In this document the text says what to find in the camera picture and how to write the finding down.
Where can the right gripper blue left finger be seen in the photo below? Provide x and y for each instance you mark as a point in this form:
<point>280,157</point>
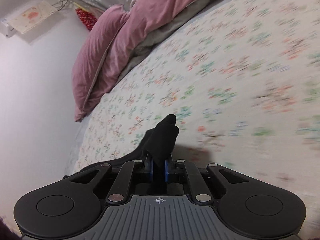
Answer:
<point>149,164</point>

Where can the white air conditioner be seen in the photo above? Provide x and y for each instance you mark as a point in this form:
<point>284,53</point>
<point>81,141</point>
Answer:
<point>28,19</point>

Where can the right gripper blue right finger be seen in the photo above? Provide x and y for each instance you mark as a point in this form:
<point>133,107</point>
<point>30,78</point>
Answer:
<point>167,169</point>

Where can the red patterned cloth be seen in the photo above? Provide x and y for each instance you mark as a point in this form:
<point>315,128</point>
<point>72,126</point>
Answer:
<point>87,18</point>

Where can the black pants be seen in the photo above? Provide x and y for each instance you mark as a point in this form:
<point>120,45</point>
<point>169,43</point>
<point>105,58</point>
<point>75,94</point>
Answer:
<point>159,142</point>

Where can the pink quilt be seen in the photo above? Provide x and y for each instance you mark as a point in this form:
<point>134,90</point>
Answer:
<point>109,45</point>

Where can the floral bed sheet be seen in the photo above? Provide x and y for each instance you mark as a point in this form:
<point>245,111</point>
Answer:
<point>242,79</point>

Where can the grey quilt underside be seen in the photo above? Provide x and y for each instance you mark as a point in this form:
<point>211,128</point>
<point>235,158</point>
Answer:
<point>155,37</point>

